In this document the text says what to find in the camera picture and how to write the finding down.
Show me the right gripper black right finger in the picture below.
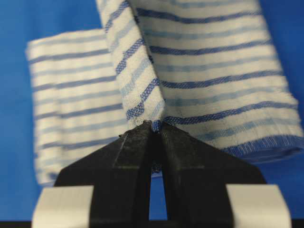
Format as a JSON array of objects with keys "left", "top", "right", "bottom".
[{"left": 161, "top": 123, "right": 266, "bottom": 222}]

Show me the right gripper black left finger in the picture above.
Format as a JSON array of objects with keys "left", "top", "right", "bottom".
[{"left": 55, "top": 121, "right": 152, "bottom": 222}]

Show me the blue white striped towel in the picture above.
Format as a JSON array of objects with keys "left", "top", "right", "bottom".
[{"left": 27, "top": 0, "right": 304, "bottom": 186}]

